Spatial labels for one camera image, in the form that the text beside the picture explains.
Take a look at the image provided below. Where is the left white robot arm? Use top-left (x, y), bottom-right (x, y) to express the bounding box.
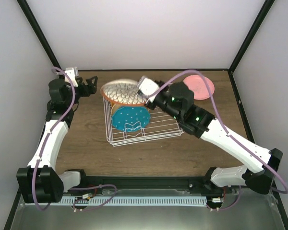
top-left (16, 76), bottom-right (98, 204)

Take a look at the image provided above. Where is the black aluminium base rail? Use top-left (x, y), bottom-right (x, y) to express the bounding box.
top-left (21, 175), bottom-right (274, 192)

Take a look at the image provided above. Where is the flower pattern brown-rim plate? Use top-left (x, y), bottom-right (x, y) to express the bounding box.
top-left (100, 79), bottom-right (145, 106)

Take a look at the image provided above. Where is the white wire dish rack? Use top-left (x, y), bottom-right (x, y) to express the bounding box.
top-left (103, 99), bottom-right (183, 147)

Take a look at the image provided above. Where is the teal dotted plate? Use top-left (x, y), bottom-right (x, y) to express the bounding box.
top-left (112, 106), bottom-right (150, 132)

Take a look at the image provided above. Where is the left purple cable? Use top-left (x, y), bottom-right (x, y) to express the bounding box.
top-left (32, 67), bottom-right (118, 212)

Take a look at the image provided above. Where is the pink bear plate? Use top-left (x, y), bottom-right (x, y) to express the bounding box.
top-left (183, 75), bottom-right (210, 100)

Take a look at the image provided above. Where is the light blue slotted cable duct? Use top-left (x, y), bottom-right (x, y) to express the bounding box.
top-left (51, 196), bottom-right (207, 207)

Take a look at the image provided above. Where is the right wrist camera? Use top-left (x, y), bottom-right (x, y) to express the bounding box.
top-left (137, 76), bottom-right (159, 100)

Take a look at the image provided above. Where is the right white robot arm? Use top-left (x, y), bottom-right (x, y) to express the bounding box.
top-left (138, 79), bottom-right (283, 195)

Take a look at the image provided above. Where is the black enclosure frame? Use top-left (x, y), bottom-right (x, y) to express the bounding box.
top-left (4, 0), bottom-right (288, 230)

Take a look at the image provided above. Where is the beige bear plate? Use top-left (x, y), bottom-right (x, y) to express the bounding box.
top-left (111, 104), bottom-right (122, 115)

